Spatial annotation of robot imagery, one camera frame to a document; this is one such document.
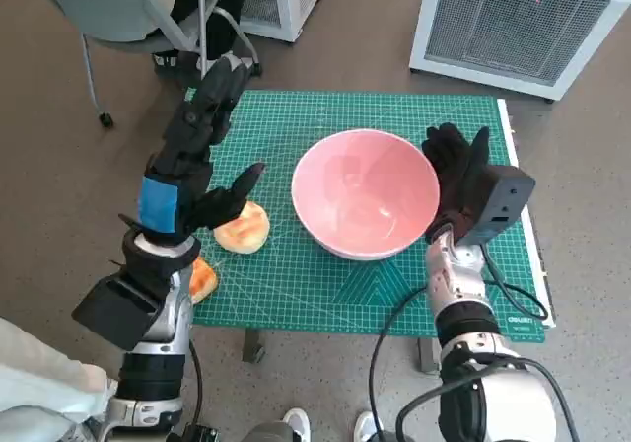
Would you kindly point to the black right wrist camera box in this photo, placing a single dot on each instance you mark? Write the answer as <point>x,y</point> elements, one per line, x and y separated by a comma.
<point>503,200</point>

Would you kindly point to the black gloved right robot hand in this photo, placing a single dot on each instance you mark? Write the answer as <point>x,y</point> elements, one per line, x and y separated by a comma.
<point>458,175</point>

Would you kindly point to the white rounded foot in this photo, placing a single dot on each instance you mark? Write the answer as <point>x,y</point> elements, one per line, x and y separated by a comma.
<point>367,427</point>
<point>296,424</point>

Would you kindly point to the large white vented unit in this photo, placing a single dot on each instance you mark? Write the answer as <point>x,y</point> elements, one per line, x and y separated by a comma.
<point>517,18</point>

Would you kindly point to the black connector box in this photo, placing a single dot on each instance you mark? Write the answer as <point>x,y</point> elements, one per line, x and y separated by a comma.
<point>197,434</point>

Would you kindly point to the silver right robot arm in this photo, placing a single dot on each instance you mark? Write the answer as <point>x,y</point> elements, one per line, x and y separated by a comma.
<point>453,279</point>

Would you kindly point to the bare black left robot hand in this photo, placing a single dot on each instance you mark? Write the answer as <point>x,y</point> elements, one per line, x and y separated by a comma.
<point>158,205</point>

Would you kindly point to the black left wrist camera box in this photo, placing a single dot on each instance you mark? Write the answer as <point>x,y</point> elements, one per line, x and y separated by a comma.
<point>113,314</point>

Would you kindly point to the long orange toy bread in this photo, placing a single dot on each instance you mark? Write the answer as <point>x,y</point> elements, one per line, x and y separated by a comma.
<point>202,281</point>

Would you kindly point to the person's black shoe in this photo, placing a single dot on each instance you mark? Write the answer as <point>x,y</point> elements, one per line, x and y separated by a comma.
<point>167,61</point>

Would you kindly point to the person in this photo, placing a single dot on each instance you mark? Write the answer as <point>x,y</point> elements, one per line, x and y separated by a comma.
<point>222,27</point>
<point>39,378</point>

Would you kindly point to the grey office chair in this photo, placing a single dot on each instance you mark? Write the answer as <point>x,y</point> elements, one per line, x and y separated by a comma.
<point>98,8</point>

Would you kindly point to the person's white shoe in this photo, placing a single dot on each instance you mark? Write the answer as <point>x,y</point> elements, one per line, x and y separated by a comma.
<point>209,64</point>

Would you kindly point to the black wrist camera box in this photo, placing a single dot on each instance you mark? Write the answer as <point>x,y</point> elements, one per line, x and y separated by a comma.
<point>113,314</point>
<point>503,200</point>

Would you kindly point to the pink bowl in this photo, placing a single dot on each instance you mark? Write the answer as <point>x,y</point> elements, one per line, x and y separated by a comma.
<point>365,190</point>

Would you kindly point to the green cutting mat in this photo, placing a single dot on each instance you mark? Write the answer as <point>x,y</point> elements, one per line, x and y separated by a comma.
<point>296,289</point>

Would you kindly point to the dark table leg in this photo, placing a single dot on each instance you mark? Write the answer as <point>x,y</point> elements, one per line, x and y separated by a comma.
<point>254,346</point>
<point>429,355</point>

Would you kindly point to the round toy bread bun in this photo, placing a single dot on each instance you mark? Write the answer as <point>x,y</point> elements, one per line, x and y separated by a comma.
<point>244,232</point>

